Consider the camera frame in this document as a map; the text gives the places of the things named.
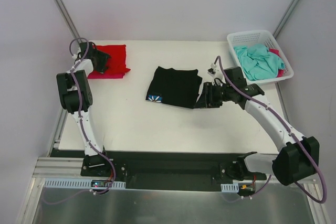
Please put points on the right aluminium frame post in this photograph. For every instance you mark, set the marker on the right aluminium frame post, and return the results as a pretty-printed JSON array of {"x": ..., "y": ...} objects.
[{"x": 286, "y": 16}]

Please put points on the left aluminium frame post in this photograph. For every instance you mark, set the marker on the left aluminium frame post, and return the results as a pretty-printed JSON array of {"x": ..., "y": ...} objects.
[{"x": 67, "y": 18}]

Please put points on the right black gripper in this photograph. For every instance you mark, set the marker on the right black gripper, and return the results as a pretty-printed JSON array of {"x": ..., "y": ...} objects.
[{"x": 210, "y": 95}]

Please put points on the aluminium front rail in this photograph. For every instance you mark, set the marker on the aluminium front rail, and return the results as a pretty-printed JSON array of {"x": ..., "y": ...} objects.
[{"x": 57, "y": 167}]

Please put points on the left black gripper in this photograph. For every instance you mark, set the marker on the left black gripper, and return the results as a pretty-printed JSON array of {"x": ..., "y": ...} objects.
[{"x": 100, "y": 60}]

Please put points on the crumpled teal t-shirt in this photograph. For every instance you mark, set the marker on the crumpled teal t-shirt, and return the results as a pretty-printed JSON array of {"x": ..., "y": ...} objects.
[{"x": 255, "y": 62}]

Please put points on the white cable duct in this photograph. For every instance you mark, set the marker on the white cable duct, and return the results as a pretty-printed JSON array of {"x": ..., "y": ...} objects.
[
  {"x": 72, "y": 183},
  {"x": 230, "y": 188}
]

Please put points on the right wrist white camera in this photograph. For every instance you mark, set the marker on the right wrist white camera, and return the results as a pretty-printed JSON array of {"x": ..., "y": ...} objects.
[{"x": 215, "y": 72}]

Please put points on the right white cable duct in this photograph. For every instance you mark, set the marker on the right white cable duct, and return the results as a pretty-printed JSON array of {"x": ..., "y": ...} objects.
[{"x": 230, "y": 188}]

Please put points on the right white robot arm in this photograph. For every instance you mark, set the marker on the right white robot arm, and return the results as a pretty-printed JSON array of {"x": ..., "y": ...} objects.
[{"x": 298, "y": 155}]

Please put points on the crumpled pink t-shirt in basket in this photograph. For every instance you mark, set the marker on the crumpled pink t-shirt in basket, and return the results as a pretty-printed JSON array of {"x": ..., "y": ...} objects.
[{"x": 276, "y": 62}]

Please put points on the pink t-shirt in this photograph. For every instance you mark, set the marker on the pink t-shirt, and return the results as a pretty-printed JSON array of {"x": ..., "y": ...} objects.
[
  {"x": 276, "y": 62},
  {"x": 96, "y": 75}
]

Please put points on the aluminium frame post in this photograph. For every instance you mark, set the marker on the aluminium frame post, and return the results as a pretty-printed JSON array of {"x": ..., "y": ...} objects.
[
  {"x": 67, "y": 18},
  {"x": 286, "y": 16}
]

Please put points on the black daisy print t-shirt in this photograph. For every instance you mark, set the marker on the black daisy print t-shirt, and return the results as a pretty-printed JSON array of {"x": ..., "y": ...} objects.
[{"x": 174, "y": 87}]

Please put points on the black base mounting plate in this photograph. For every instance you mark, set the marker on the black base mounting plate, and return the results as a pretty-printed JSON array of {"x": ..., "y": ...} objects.
[{"x": 166, "y": 171}]

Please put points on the left white cable duct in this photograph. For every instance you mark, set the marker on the left white cable duct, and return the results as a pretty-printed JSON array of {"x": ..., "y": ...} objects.
[{"x": 72, "y": 183}]

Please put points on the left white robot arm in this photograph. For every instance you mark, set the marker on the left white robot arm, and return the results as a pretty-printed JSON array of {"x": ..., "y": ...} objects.
[{"x": 76, "y": 98}]

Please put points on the red t-shirt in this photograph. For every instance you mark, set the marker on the red t-shirt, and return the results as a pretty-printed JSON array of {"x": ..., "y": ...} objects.
[{"x": 117, "y": 61}]

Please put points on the white plastic basket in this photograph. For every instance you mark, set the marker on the white plastic basket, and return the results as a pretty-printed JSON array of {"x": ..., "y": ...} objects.
[{"x": 264, "y": 37}]

